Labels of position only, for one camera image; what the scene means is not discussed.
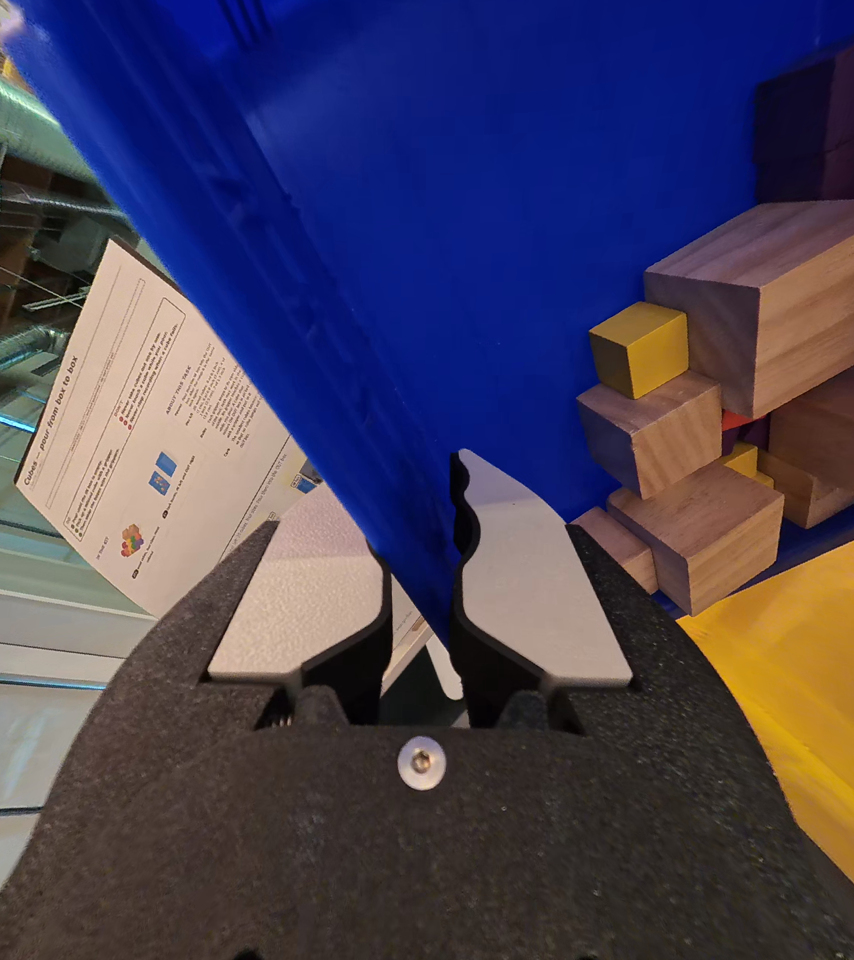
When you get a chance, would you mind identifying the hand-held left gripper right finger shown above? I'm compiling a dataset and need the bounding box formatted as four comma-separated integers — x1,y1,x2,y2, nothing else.
448,447,635,729

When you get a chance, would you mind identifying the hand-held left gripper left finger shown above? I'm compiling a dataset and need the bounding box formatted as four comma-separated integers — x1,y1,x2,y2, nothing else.
204,483,395,727

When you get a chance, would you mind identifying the yellow plastic box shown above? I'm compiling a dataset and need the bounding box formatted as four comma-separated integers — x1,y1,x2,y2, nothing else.
676,521,854,942

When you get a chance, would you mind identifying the pile of wooden cubes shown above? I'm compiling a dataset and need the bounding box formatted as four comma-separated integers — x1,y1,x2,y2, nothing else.
571,18,854,618

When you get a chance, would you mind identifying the blue plastic box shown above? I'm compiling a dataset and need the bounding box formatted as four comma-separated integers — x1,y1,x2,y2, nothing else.
3,0,854,654

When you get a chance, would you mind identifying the white printed instruction sheet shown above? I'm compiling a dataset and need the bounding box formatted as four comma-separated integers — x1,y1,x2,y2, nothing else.
14,238,465,700

